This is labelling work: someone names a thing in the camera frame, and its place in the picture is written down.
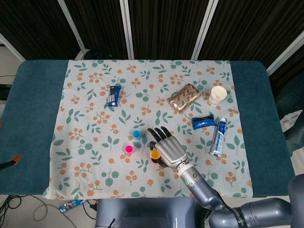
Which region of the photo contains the black chair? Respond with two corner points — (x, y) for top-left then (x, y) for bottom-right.
(83, 48), (114, 60)

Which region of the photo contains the dark folding screen panel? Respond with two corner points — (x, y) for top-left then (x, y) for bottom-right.
(0, 0), (85, 60)
(192, 0), (304, 72)
(120, 0), (218, 60)
(58, 0), (133, 60)

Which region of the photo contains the black floor cable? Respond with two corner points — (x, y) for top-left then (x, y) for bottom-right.
(0, 194), (22, 228)

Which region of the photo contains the gold foil snack packet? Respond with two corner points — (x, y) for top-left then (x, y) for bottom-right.
(167, 83), (202, 114)

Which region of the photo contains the blue snack wrapper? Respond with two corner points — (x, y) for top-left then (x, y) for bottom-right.
(58, 199), (86, 214)

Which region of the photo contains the teal table cover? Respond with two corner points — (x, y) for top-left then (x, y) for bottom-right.
(0, 59), (298, 198)

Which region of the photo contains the blue-grey robot torso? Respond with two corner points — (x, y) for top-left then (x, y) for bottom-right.
(95, 197), (200, 228)

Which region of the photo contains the floral tablecloth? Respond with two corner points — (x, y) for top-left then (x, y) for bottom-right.
(42, 59), (253, 200)

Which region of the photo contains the white blue toothpaste tube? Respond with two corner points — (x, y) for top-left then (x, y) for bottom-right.
(209, 117), (227, 157)

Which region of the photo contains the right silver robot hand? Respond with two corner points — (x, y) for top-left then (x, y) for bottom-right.
(147, 126), (190, 170)

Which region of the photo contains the teal upholstered chair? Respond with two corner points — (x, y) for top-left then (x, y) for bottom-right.
(274, 78), (304, 157)

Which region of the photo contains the white paper cup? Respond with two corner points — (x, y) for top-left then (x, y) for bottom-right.
(208, 85), (228, 105)

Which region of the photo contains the black equipment box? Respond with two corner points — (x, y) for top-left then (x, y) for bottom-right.
(0, 84), (12, 100)

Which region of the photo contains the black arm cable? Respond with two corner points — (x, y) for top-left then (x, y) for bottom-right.
(211, 187), (235, 211)

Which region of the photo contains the grey floor cable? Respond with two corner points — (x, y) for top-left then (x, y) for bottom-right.
(32, 198), (63, 221)

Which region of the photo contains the black clamp with orange tip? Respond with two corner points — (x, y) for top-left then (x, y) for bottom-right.
(0, 153), (22, 171)

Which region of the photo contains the blue cookie packet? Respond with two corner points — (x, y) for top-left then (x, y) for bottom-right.
(105, 85), (124, 109)

